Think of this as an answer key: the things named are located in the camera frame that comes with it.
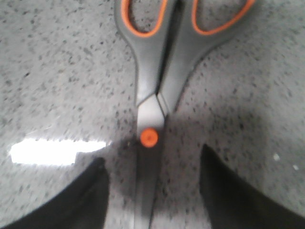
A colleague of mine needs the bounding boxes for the grey orange handled scissors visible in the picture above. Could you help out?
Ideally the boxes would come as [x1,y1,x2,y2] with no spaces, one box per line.
[114,0,259,229]

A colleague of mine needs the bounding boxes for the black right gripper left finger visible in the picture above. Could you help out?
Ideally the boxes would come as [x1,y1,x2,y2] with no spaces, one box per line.
[5,157,110,229]

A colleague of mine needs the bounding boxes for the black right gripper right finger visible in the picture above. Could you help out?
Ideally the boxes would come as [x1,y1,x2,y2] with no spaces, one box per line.
[199,145,305,229]

